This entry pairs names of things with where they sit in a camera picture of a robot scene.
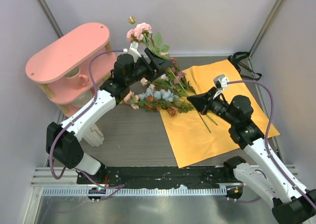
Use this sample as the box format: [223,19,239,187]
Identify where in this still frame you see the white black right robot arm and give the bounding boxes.
[187,87,316,224]

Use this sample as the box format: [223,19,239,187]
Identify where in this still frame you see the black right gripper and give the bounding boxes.
[188,86,238,126]

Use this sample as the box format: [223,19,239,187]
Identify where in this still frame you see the mauve rose flower stem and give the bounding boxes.
[167,57,196,94]

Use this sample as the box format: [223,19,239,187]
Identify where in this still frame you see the white ribbed ceramic vase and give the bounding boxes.
[83,124,104,147]

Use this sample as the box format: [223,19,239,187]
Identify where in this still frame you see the orange yellow wrapping paper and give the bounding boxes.
[159,59,280,166]

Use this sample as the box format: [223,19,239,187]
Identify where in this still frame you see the rust brown rose stem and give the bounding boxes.
[143,95,195,117]

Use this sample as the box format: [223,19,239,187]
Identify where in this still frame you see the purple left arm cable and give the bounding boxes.
[49,48,129,200]

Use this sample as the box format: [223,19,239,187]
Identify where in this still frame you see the pink mug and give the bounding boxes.
[64,66,89,90]

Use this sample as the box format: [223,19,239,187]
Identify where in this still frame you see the blue flower stem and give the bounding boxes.
[135,87,194,111]

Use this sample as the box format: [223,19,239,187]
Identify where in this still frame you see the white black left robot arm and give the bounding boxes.
[46,48,173,184]

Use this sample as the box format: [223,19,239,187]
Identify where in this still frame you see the black ribbon strap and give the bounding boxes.
[227,51,262,81]

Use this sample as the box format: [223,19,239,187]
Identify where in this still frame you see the aluminium frame rail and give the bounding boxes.
[30,166,79,187]

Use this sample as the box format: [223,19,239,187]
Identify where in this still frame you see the pink rose flower stem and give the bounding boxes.
[126,16,171,61]

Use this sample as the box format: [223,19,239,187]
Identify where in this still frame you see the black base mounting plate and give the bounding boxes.
[89,166,240,189]

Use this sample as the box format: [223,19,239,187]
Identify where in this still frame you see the white slotted cable duct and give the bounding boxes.
[42,186,227,197]

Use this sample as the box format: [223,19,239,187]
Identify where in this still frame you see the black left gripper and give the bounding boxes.
[126,49,173,87]

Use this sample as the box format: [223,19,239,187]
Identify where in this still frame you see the pink three-tier shelf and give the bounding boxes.
[25,22,117,117]

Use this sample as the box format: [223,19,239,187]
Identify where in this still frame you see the beige bowl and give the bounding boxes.
[72,90,93,108]

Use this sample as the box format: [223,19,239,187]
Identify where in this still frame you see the peach rose flower stem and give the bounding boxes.
[140,73,219,134]

